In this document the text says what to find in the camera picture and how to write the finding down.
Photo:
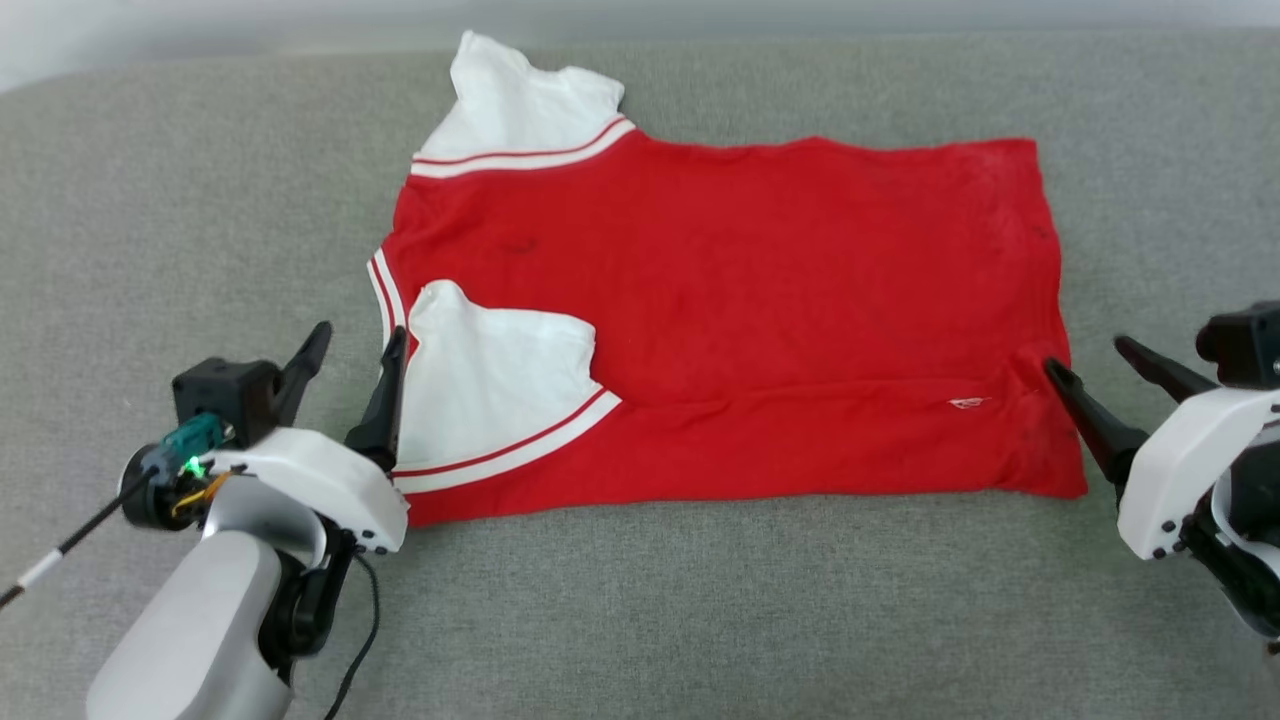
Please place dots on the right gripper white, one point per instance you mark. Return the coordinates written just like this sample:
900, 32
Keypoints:
1165, 480

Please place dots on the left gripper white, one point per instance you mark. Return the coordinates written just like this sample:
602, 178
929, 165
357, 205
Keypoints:
330, 480

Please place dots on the red basketball jersey white sleeves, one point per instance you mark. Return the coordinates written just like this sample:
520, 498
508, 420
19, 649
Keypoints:
750, 300

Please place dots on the grey fabric sofa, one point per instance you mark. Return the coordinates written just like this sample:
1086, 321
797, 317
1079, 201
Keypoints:
700, 600

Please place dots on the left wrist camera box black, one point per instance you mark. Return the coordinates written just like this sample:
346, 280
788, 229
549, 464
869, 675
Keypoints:
220, 395

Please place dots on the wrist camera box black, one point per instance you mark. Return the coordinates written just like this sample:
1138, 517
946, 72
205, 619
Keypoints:
1245, 345
220, 395

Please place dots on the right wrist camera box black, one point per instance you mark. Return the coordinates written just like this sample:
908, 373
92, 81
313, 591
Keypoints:
1245, 345

